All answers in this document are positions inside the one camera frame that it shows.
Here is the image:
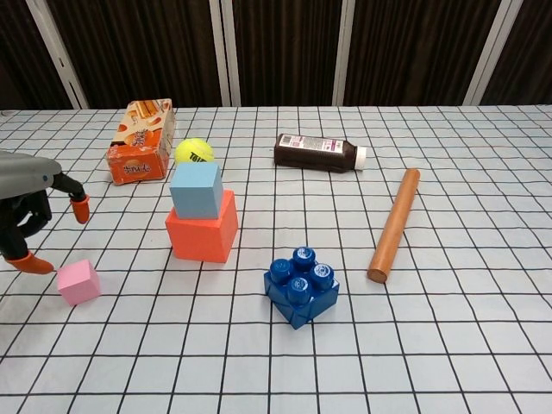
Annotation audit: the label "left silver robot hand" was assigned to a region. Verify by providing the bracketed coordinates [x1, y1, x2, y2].
[0, 150, 91, 276]

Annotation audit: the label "small pink cube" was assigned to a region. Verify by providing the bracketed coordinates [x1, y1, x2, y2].
[57, 259, 103, 307]

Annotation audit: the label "medium light blue cube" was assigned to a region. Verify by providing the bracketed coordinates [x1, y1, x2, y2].
[169, 161, 225, 221]

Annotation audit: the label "orange snack box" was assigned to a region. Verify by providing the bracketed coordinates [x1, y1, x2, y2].
[104, 98, 178, 187]

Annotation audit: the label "yellow tennis ball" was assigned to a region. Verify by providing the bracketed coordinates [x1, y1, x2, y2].
[174, 137, 216, 166]

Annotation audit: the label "large orange-red cube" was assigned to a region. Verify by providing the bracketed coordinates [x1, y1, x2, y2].
[165, 189, 240, 265]

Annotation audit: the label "dark folding screen white frames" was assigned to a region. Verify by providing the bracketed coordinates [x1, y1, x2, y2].
[0, 0, 552, 109]

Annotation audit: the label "brown bottle white cap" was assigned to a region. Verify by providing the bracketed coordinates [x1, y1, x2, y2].
[273, 133, 368, 174]

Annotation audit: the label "dark blue studded brick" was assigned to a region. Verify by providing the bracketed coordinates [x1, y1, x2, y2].
[263, 246, 341, 331]

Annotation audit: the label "wooden cylinder rod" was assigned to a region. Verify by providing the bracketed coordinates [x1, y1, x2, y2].
[367, 167, 422, 285]

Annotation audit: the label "checkered tablecloth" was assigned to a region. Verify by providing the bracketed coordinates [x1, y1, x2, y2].
[0, 103, 552, 414]

